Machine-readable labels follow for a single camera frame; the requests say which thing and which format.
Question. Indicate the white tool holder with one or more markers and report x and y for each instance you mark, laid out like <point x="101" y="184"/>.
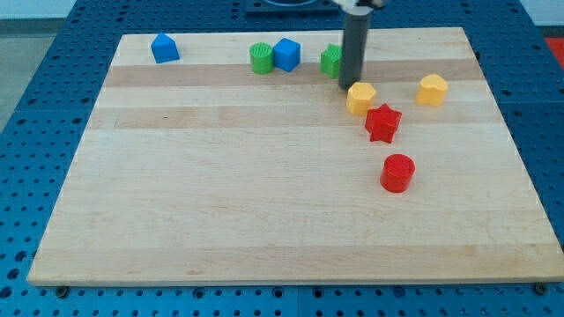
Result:
<point x="350" y="4"/>

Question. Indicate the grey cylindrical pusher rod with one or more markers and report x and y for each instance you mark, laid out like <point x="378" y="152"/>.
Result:
<point x="356" y="24"/>

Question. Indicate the green star block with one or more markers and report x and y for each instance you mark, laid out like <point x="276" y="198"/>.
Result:
<point x="330" y="60"/>

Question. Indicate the red star block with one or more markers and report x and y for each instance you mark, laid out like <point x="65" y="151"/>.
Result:
<point x="382" y="123"/>

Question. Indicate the yellow hexagon block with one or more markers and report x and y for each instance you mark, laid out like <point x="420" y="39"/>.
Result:
<point x="360" y="98"/>

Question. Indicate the blue cube block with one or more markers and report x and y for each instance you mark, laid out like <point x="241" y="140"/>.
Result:
<point x="286" y="54"/>

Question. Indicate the yellow heart block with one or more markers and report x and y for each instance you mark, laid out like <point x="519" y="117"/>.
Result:
<point x="432" y="90"/>

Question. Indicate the green cylinder block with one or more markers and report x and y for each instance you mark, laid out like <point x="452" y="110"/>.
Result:
<point x="261" y="58"/>

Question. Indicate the red cylinder block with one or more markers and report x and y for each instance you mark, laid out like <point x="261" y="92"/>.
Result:
<point x="397" y="172"/>

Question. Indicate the blue house-shaped block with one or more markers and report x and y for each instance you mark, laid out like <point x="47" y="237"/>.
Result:
<point x="164" y="49"/>

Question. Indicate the wooden board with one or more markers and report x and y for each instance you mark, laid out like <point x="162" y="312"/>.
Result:
<point x="201" y="172"/>

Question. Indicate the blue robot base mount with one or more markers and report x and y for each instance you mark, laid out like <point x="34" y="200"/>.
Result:
<point x="290" y="6"/>

